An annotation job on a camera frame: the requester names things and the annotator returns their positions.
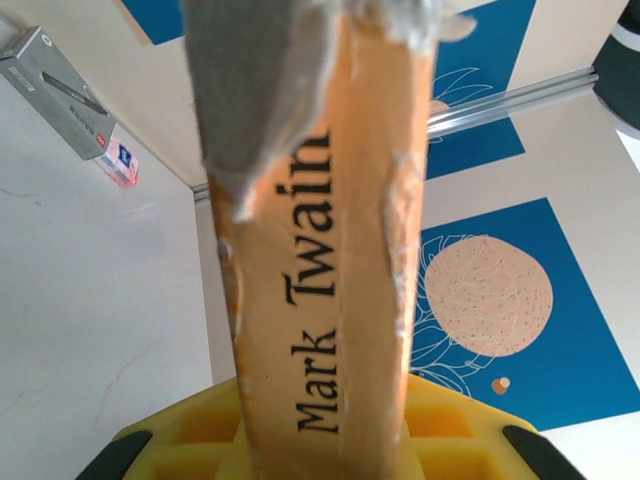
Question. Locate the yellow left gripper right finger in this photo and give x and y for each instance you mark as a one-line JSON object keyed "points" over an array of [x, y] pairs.
{"points": [[465, 440]]}

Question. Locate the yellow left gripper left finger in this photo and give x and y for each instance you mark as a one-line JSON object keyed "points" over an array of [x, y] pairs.
{"points": [[190, 440]]}

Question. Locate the orange torn paperback book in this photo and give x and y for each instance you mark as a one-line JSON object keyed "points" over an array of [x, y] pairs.
{"points": [[320, 250]]}

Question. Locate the small pink white eraser pack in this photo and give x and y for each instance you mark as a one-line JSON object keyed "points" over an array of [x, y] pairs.
{"points": [[120, 162]]}

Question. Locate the grey pen box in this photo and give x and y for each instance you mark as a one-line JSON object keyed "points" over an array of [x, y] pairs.
{"points": [[55, 95]]}

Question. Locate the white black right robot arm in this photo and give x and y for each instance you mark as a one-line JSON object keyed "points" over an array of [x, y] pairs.
{"points": [[622, 75]]}

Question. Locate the aluminium frame post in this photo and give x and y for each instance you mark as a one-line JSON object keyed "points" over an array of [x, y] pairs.
{"points": [[500, 102]]}

